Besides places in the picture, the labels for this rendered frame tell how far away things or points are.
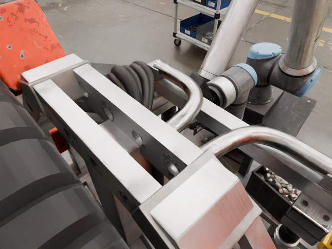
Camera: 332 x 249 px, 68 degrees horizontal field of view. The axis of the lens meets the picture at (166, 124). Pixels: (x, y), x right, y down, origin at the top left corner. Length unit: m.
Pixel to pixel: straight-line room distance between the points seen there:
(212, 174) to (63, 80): 0.18
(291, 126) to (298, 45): 0.52
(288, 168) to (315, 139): 1.58
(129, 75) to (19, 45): 0.15
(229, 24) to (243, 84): 0.23
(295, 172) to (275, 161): 0.03
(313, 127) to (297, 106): 0.42
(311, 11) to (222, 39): 0.32
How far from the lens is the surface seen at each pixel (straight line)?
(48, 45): 0.33
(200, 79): 0.60
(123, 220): 0.30
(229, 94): 0.72
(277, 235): 0.57
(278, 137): 0.37
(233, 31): 0.90
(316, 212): 0.40
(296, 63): 1.20
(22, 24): 0.34
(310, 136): 1.96
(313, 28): 1.09
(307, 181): 0.38
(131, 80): 0.39
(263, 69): 1.31
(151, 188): 0.16
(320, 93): 2.40
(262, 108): 1.39
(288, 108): 1.61
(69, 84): 0.28
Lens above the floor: 1.26
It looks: 45 degrees down
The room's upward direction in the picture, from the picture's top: straight up
